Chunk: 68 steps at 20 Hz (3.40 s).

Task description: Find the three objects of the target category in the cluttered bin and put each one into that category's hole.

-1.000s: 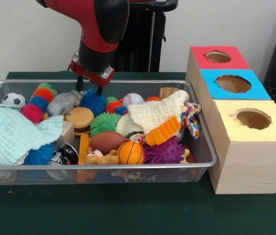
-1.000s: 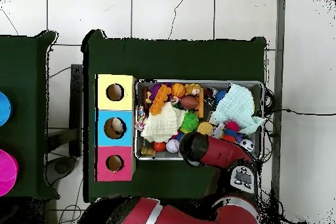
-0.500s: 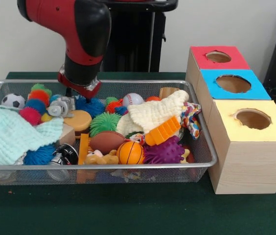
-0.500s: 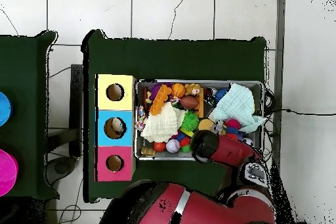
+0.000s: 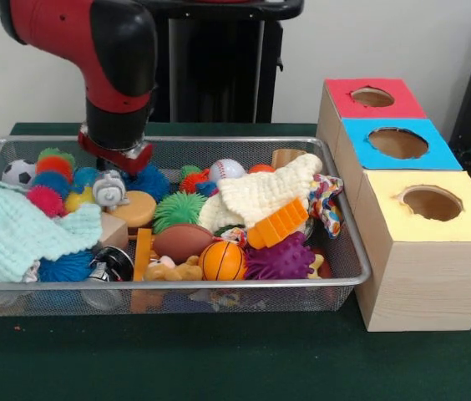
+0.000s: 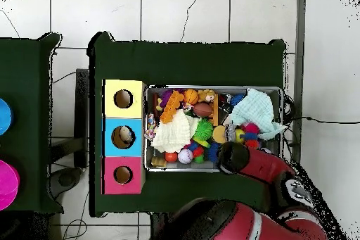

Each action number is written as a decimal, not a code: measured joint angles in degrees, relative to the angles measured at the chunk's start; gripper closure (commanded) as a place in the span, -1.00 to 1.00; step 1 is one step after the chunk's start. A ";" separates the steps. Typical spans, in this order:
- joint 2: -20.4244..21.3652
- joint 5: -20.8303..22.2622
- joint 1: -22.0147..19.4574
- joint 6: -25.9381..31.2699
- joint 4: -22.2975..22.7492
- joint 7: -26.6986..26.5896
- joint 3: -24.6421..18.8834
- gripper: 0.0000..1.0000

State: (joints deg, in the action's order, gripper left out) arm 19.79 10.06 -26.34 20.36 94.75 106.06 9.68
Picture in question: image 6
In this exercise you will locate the brown toy football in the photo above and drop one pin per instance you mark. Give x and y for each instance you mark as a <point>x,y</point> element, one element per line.
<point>202,109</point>

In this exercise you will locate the brown plush bear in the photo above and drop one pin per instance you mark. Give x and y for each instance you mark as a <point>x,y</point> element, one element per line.
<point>206,95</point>

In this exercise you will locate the blue round disc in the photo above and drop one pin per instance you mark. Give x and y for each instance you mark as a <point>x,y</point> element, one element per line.
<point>5,116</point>

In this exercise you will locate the orange toy basketball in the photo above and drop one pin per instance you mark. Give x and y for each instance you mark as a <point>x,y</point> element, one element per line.
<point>191,97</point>

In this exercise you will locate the wooden box with three holes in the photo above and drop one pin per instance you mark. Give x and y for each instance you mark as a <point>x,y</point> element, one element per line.
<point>135,144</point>

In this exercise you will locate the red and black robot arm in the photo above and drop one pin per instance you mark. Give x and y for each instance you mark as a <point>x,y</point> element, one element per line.
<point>261,166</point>

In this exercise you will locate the small orange ball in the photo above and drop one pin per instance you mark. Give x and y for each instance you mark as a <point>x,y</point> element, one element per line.
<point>171,157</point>

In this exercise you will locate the mint green knitted cloth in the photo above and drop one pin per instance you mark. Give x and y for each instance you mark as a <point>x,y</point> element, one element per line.
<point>253,110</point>

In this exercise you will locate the shallow silver mesh bin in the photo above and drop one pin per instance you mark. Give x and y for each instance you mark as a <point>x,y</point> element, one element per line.
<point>180,167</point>

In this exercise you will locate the orange ridged plastic toy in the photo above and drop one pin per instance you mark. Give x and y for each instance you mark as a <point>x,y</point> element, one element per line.
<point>171,107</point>

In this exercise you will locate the white toy baseball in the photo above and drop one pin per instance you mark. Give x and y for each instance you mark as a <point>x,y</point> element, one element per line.
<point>185,156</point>

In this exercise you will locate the magenta round disc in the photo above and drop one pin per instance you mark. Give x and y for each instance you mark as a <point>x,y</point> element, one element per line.
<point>7,185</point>

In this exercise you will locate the cream knitted cloth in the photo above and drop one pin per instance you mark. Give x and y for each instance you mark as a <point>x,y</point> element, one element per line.
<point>171,134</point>

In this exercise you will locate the multicoloured puffer caterpillar toy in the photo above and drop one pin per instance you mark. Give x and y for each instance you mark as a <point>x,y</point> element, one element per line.
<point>250,128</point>

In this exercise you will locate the black upright panel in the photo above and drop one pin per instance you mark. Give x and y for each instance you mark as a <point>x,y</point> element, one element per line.
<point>82,105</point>

